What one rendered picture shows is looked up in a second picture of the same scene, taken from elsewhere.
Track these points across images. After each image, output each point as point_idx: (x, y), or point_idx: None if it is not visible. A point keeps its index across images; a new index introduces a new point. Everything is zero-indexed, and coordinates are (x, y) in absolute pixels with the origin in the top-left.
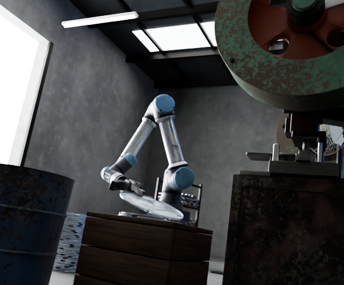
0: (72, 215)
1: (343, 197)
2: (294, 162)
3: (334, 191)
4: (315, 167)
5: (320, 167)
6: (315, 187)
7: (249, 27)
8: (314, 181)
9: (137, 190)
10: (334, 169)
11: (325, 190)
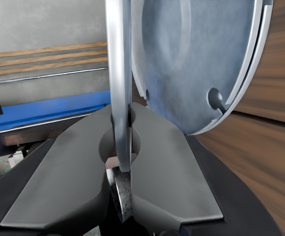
0: None
1: (65, 127)
2: (24, 158)
3: (61, 129)
4: (35, 148)
5: (35, 147)
6: (57, 133)
7: None
8: (51, 135)
9: (92, 113)
10: (39, 143)
11: (60, 131)
